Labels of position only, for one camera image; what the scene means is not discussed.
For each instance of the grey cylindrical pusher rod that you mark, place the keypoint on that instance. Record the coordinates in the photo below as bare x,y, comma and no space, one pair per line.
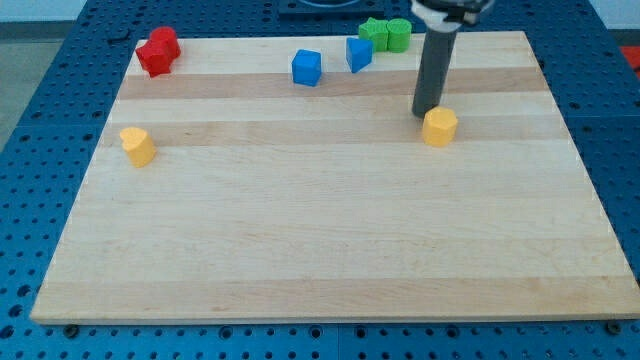
433,70

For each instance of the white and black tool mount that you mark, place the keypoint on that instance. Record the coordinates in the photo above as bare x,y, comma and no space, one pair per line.
450,15

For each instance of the yellow hexagon block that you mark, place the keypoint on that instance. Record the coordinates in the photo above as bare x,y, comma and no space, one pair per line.
439,126

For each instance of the green cylinder block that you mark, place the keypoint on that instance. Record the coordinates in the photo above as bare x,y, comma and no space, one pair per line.
399,35

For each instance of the green star block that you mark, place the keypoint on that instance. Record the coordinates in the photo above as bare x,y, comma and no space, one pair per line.
376,31

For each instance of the blue triangle block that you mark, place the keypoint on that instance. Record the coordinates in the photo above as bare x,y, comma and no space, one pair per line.
358,53

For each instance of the blue cube block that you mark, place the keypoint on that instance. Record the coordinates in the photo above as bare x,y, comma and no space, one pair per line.
307,67

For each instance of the red cylinder block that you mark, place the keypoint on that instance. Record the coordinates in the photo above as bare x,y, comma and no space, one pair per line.
166,36

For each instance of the red star block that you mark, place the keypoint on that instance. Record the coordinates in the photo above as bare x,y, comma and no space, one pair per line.
154,57

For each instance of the yellow heart block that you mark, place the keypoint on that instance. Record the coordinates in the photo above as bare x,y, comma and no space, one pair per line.
138,146

